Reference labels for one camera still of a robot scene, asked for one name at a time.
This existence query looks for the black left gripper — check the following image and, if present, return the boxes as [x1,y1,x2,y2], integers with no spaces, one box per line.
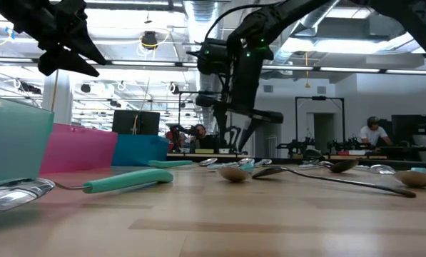
[0,0,107,78]

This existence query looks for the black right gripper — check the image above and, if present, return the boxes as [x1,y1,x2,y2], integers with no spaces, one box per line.
[195,39,284,153]

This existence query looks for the grey doorway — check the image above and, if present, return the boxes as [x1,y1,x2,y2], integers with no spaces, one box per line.
[250,111,282,158]

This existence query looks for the white radiator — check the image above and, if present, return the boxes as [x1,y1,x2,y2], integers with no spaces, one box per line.
[265,134,278,158]

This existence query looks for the background wooden workbench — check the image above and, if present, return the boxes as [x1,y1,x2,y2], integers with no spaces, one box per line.
[166,152,388,161]

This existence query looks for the white building column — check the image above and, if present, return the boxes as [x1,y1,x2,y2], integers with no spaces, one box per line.
[42,69,73,125]

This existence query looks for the red background object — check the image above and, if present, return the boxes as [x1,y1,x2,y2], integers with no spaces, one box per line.
[164,128,180,153]

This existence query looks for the long ceiling light strip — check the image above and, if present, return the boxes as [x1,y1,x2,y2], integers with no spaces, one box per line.
[0,56,426,76]

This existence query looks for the black dome-shaped object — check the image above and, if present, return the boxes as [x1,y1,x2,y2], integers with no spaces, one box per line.
[303,148,324,161]

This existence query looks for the yellow hanging pendant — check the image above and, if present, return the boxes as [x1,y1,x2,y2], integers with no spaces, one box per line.
[304,51,310,89]

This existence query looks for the black monitor back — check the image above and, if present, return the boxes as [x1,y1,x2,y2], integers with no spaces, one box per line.
[111,109,161,136]

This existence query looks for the pink plastic bin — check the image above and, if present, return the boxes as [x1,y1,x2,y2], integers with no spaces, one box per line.
[39,123,118,175]

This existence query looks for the blue plastic bin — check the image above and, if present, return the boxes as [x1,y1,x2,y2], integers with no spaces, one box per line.
[111,133,170,167]

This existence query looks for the translucent teal plastic bin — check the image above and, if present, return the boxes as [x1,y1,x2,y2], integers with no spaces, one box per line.
[0,94,55,188]

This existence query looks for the black background monitors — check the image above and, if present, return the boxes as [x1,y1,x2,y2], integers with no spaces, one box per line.
[367,114,426,155]

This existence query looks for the yellow hanging cable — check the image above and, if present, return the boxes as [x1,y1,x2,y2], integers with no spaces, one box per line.
[51,69,60,114]

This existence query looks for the black metal rig frame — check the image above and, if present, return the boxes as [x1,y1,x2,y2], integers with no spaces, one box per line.
[178,91,234,154]
[294,95,345,158]

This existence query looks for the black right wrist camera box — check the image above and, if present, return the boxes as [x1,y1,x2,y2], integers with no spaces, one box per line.
[187,38,232,76]

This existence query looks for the black ceiling device yellow cable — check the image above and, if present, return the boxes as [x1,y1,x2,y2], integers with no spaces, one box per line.
[141,31,159,50]

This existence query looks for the silver round ventilation duct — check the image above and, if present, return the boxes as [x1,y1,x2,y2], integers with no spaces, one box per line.
[183,0,223,124]

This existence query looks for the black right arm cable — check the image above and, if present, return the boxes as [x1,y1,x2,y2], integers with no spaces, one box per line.
[204,1,281,41]

